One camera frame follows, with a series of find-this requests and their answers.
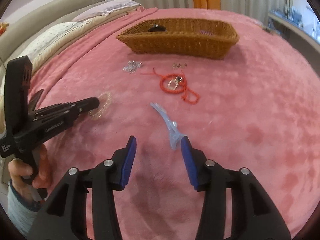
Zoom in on clear spiral hair tie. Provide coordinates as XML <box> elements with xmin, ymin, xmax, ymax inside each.
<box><xmin>88</xmin><ymin>91</ymin><xmax>112</xmax><ymax>120</ymax></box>

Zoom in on white floral pillow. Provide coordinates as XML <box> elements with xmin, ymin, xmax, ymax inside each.
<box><xmin>19</xmin><ymin>21</ymin><xmax>87</xmax><ymax>61</ymax></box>

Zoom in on pink bed blanket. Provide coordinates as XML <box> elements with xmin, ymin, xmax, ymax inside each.
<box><xmin>30</xmin><ymin>8</ymin><xmax>319</xmax><ymax>239</ymax></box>

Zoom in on beige quilt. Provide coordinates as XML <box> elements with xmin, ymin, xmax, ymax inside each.
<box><xmin>0</xmin><ymin>3</ymin><xmax>147</xmax><ymax>75</ymax></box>

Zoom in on black wrist watch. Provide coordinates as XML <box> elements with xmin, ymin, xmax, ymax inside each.
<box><xmin>148</xmin><ymin>24</ymin><xmax>167</xmax><ymax>32</ymax></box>

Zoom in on lilac pillow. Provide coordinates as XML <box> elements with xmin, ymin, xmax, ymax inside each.
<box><xmin>72</xmin><ymin>0</ymin><xmax>141</xmax><ymax>22</ymax></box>

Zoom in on crystal bead hair clip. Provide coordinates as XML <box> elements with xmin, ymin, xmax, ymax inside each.
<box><xmin>123</xmin><ymin>60</ymin><xmax>143</xmax><ymax>74</ymax></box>

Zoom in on small items on bed edge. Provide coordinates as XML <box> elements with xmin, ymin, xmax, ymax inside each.
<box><xmin>262</xmin><ymin>27</ymin><xmax>282</xmax><ymax>37</ymax></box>

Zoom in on beige bed headboard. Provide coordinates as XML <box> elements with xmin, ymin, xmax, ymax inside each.
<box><xmin>1</xmin><ymin>0</ymin><xmax>107</xmax><ymax>64</ymax></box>

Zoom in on left forearm grey sleeve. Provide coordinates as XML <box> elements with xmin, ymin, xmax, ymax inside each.
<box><xmin>7</xmin><ymin>181</ymin><xmax>42</xmax><ymax>237</ymax></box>

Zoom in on red string bracelet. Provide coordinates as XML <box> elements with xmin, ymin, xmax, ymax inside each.
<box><xmin>140</xmin><ymin>67</ymin><xmax>201</xmax><ymax>105</ymax></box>

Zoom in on blue plastic hair clip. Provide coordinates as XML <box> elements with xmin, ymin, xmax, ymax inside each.
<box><xmin>150</xmin><ymin>102</ymin><xmax>184</xmax><ymax>150</ymax></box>

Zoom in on pendant with black stone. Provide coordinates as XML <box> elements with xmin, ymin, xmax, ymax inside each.
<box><xmin>167</xmin><ymin>76</ymin><xmax>183</xmax><ymax>90</ymax></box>

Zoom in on brown wicker basket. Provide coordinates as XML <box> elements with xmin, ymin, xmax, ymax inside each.
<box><xmin>117</xmin><ymin>18</ymin><xmax>240</xmax><ymax>60</ymax></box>

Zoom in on left hand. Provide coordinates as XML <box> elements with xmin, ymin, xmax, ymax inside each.
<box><xmin>8</xmin><ymin>144</ymin><xmax>52</xmax><ymax>203</ymax></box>

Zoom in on white desk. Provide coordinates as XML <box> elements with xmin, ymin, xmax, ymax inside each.
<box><xmin>268</xmin><ymin>11</ymin><xmax>320</xmax><ymax>75</ymax></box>

